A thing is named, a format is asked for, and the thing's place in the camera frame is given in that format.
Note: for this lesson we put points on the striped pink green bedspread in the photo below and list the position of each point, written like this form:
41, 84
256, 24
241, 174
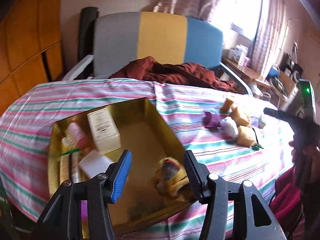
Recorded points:
26, 128

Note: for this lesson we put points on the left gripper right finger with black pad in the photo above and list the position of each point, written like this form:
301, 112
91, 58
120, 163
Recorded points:
198, 178

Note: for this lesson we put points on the large beige medicine box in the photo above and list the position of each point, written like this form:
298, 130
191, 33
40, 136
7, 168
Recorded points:
104, 132

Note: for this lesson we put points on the dark red jacket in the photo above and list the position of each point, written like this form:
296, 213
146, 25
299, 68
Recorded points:
188, 74

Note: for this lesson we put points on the purple wrapper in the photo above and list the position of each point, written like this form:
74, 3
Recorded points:
212, 120

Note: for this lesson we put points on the white plastic bag ball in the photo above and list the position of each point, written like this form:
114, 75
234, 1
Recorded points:
230, 127

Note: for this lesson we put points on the yellow sponge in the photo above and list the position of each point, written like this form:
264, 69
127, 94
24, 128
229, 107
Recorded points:
228, 105
240, 117
246, 136

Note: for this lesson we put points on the grey yellow blue armchair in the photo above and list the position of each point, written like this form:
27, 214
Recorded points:
174, 39

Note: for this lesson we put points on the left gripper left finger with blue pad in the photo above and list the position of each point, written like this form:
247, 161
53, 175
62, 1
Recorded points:
119, 175

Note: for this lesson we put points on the white foam block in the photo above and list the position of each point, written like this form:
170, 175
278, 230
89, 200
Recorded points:
94, 163

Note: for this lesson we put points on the orange wooden wardrobe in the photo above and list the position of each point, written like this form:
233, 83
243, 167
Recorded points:
31, 47

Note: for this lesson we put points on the wooden desk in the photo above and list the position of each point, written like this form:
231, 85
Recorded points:
245, 73

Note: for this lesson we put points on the person right hand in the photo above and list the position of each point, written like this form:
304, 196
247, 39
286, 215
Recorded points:
311, 151

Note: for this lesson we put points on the white product box on desk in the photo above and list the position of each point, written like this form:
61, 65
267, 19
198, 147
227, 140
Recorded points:
240, 54

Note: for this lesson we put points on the red clothing of person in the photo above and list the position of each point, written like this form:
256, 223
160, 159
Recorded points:
286, 203

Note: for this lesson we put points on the yellow patterned pouch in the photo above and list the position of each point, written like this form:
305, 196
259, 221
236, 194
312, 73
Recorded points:
171, 180

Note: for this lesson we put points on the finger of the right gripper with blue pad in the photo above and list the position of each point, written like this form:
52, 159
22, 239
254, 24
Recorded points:
281, 115

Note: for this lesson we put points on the black rolled mat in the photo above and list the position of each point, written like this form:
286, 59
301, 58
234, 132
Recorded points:
88, 16

